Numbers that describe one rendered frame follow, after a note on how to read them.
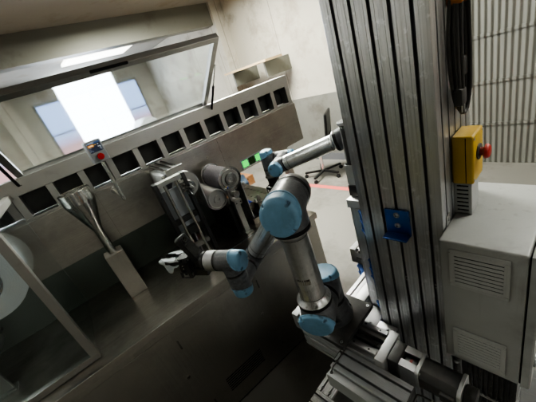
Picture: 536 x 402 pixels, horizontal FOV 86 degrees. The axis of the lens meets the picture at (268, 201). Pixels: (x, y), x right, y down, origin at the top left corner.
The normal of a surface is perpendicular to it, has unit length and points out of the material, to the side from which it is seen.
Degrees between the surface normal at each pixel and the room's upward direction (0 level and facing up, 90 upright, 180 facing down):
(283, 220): 82
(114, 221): 90
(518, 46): 90
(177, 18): 90
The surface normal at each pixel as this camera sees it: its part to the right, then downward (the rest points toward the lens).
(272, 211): -0.36, 0.38
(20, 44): 0.67, 0.11
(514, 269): -0.68, 0.50
